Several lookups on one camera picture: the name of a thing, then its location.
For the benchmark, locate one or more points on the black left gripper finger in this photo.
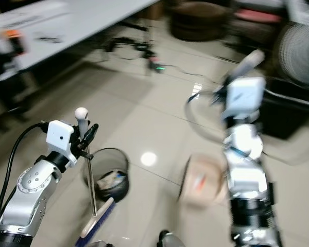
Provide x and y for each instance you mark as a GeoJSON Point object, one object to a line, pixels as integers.
{"type": "Point", "coordinates": [90, 135]}

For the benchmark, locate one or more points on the broom with blue bristles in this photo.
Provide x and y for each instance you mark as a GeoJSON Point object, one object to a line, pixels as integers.
{"type": "Point", "coordinates": [91, 185]}

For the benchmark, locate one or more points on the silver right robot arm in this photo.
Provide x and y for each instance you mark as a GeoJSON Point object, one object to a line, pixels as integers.
{"type": "Point", "coordinates": [247, 180]}

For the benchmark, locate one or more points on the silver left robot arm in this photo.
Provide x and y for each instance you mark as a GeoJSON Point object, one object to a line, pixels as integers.
{"type": "Point", "coordinates": [28, 195]}

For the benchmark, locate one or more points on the black mesh waste bin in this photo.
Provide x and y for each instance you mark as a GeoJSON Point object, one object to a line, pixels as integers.
{"type": "Point", "coordinates": [118, 172]}

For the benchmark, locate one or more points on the crumpled paper rubbish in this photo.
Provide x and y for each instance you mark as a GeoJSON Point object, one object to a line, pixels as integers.
{"type": "Point", "coordinates": [114, 180]}

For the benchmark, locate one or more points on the power strip with green light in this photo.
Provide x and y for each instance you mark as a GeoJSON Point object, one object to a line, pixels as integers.
{"type": "Point", "coordinates": [157, 66]}

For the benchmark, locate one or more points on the brown round stool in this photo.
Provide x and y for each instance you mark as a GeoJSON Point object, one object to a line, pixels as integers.
{"type": "Point", "coordinates": [198, 20]}

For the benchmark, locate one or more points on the black office chair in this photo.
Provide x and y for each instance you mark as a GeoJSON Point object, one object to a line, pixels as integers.
{"type": "Point", "coordinates": [2, 82]}

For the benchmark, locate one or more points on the red cushion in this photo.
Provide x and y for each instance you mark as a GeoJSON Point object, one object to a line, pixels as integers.
{"type": "Point", "coordinates": [257, 16]}

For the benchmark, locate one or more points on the grey standing fan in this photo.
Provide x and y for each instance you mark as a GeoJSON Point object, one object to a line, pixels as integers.
{"type": "Point", "coordinates": [298, 51]}

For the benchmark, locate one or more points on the device with orange top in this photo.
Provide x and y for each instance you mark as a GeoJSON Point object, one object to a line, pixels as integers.
{"type": "Point", "coordinates": [14, 40]}

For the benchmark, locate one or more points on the white long table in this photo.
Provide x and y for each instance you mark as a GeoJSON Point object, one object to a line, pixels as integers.
{"type": "Point", "coordinates": [87, 25]}

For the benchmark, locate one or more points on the black robot right foot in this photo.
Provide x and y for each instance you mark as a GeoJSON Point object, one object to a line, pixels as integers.
{"type": "Point", "coordinates": [171, 240]}

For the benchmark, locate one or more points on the white paper sheet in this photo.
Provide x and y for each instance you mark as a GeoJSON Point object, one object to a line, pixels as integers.
{"type": "Point", "coordinates": [38, 13]}

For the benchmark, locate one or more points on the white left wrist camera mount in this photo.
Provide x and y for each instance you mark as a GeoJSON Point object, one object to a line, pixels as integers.
{"type": "Point", "coordinates": [59, 139]}

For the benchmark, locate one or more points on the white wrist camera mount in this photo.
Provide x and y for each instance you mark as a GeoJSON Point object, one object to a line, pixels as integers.
{"type": "Point", "coordinates": [59, 139]}
{"type": "Point", "coordinates": [244, 98]}

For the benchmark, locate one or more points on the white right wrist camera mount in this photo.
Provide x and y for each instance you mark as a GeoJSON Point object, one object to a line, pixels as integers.
{"type": "Point", "coordinates": [244, 98]}

